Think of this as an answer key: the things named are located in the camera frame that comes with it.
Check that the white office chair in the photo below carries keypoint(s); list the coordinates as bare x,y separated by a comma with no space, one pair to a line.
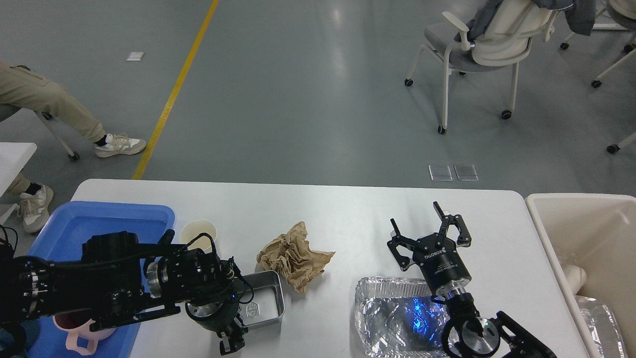
505,42

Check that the aluminium foil tray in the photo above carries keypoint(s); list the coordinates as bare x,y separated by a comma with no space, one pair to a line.
397,318

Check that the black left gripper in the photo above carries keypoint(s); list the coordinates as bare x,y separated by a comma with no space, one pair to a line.
223,318

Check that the floor outlet plates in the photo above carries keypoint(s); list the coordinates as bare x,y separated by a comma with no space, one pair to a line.
449,173

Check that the beige plastic bin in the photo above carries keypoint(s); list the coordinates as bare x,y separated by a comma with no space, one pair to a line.
596,232

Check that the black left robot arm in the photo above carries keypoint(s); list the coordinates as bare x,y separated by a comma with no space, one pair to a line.
121,281

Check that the pink mug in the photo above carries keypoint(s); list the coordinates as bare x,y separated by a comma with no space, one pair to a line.
79,337

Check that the cream paper cup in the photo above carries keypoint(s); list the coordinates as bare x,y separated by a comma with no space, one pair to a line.
194,229

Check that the person in black sweater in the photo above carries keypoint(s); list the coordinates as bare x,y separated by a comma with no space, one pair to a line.
24,88

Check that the white side table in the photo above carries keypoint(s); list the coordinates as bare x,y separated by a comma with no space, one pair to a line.
13,158

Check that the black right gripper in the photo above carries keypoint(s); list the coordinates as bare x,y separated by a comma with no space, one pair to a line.
442,263

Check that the blue plastic tray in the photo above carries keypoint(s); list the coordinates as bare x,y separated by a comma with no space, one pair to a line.
70,226

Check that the grey jacket on chair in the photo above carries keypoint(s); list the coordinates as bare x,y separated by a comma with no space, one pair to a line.
580,15

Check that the white cup in bin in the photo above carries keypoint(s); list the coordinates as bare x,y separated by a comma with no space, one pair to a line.
575,277

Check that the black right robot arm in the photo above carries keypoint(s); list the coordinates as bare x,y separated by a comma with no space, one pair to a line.
466,334

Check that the crumpled brown paper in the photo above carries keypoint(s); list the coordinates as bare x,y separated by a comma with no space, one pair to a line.
291,256

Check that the square steel tray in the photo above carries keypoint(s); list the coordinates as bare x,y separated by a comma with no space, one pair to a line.
267,306

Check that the foil tray in bin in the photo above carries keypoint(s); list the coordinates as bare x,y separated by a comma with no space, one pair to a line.
603,327

